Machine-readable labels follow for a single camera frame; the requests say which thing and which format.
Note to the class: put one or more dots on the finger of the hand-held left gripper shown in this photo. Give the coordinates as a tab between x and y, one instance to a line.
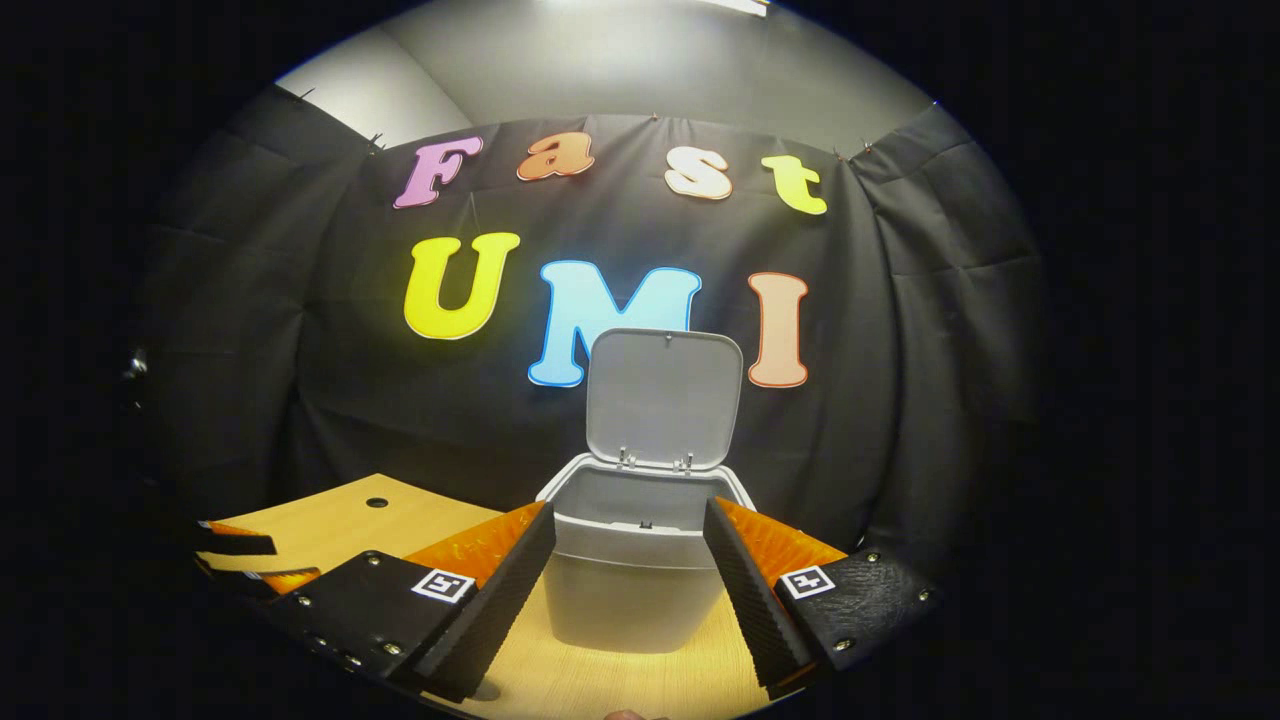
235	544
262	582

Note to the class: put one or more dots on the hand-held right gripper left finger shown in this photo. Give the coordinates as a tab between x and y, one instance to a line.
500	600

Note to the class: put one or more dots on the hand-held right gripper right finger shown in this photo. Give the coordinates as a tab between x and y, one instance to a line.
745	590

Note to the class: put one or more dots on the white desktop garbage bin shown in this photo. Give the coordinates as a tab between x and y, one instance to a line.
630	590

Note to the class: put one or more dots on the wooden desktop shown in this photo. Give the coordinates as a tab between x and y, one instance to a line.
340	520

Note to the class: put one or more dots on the ceiling light panel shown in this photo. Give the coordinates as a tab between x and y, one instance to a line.
740	5

